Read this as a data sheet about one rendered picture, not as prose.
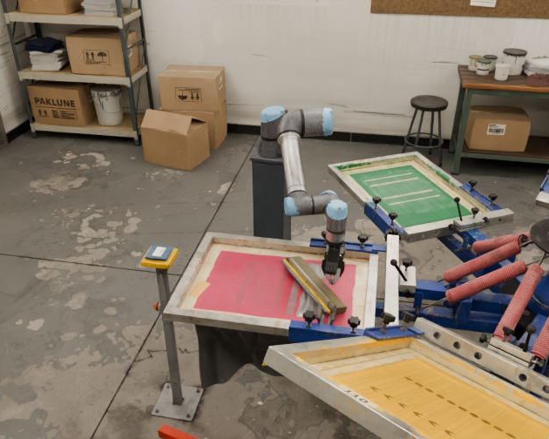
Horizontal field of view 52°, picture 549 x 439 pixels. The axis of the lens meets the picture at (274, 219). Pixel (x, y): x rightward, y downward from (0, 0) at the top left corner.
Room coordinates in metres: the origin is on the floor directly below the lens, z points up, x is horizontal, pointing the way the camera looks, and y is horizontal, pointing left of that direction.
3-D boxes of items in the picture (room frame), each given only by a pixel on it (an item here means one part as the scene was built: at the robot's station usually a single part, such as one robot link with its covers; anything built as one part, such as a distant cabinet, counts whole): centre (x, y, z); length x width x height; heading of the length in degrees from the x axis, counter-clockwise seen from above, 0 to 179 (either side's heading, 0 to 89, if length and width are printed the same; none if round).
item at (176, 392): (2.09, 0.51, 0.48); 0.22 x 0.22 x 0.96; 79
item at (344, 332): (1.55, -0.20, 0.98); 0.30 x 0.05 x 0.07; 79
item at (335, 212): (1.85, -0.23, 1.30); 0.09 x 0.08 x 0.11; 8
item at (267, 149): (2.64, 0.01, 1.25); 0.15 x 0.15 x 0.10
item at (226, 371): (1.67, 0.07, 0.74); 0.46 x 0.04 x 0.42; 79
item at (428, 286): (1.76, -0.57, 1.02); 0.17 x 0.06 x 0.05; 79
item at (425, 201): (2.52, -0.76, 1.05); 1.08 x 0.61 x 0.23; 19
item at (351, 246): (2.09, -0.31, 0.98); 0.30 x 0.05 x 0.07; 79
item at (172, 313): (1.86, -0.02, 0.97); 0.79 x 0.58 x 0.04; 79
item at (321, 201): (1.94, -0.20, 1.29); 0.11 x 0.11 x 0.08; 8
